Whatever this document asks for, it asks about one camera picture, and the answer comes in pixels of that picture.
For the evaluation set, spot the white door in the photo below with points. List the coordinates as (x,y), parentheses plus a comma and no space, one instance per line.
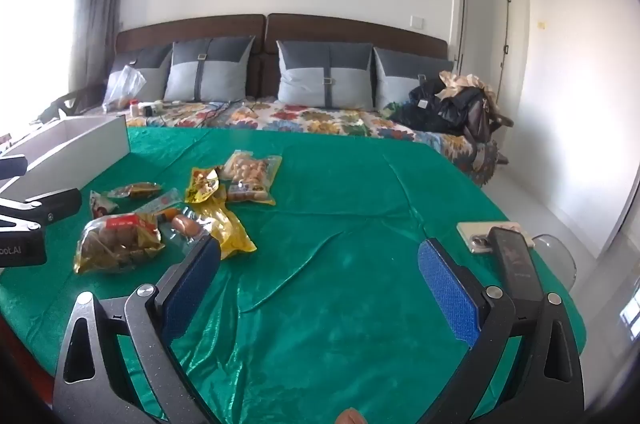
(515,53)

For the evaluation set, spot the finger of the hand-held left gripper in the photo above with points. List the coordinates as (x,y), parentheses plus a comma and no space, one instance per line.
(60,204)
(12,167)

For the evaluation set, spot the dried longan packet red label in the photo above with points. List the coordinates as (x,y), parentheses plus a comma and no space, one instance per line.
(117,244)

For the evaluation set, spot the person's right hand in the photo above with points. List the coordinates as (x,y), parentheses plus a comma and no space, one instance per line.
(352,417)

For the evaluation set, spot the white bottle red cap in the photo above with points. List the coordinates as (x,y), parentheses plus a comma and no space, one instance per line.
(134,108)

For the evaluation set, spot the clear plastic bag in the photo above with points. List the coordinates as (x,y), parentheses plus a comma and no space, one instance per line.
(122,86)

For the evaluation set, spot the clear packet of round sausages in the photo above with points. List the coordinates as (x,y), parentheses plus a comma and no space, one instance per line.
(252,176)

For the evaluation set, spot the brown padded headboard panel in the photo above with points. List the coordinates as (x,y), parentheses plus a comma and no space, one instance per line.
(190,28)
(360,31)

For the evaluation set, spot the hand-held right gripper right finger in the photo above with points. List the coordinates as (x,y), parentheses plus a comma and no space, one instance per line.
(445,289)

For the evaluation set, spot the dark wooden chair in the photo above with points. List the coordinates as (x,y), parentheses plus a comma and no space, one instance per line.
(75,101)

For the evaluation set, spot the small yellow snack packet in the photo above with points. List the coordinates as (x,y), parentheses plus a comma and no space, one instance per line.
(202,184)

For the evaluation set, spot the beige crumpled cloth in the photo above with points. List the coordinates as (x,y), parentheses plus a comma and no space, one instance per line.
(462,82)

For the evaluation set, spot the floral bedsheet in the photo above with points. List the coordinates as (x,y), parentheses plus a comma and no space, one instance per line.
(310,118)

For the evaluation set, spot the black bag with brown paper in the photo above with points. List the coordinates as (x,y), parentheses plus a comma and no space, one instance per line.
(440,111)

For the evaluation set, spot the small white snack packet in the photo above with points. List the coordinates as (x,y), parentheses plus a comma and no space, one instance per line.
(101,204)

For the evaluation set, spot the large yellow chicken feet packet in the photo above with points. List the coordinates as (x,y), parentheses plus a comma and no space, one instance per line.
(232,234)

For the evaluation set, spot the orange sausage stick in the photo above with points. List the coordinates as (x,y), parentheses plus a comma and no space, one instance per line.
(184,224)

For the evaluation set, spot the brown meat packet green label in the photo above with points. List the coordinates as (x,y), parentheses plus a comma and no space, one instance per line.
(137,190)

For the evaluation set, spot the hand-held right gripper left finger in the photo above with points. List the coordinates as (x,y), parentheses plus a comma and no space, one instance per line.
(190,289)

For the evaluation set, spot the long clear snack packet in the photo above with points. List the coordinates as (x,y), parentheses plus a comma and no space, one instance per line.
(160,201)

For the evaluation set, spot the white cardboard box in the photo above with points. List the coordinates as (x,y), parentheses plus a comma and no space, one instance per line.
(65,143)

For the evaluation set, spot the white wall switch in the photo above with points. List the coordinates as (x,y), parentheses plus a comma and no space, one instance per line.
(417,21)

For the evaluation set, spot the green patterned tablecloth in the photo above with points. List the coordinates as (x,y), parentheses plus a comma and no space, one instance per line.
(325,229)

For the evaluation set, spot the white power adapter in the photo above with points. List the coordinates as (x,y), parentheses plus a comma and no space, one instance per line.
(151,108)

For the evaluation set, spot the black rectangular device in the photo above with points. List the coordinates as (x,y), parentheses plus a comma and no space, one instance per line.
(515,264)

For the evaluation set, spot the pale smartphone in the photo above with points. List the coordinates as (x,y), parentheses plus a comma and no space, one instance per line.
(472,236)

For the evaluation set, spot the grey two-tone pillow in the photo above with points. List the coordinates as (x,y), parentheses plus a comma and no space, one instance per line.
(147,71)
(400,73)
(325,73)
(210,68)

